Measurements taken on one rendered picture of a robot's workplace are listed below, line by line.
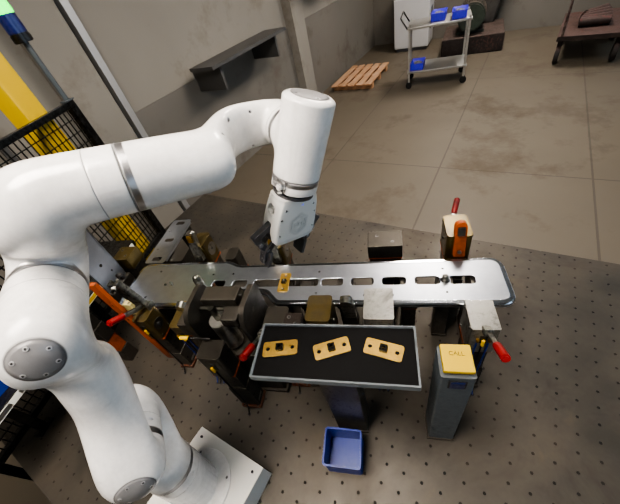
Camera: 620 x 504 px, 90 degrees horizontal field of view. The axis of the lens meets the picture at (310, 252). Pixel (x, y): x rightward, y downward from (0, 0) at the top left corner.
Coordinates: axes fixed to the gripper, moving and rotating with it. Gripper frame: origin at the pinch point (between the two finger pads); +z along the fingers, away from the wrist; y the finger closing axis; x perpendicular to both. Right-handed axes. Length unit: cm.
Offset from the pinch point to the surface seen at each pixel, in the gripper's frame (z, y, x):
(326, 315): 24.3, 14.2, -6.9
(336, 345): 16.7, 4.3, -17.7
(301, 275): 33.1, 26.1, 15.1
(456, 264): 14, 57, -21
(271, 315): 30.3, 4.8, 5.2
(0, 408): 69, -62, 45
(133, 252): 54, -10, 79
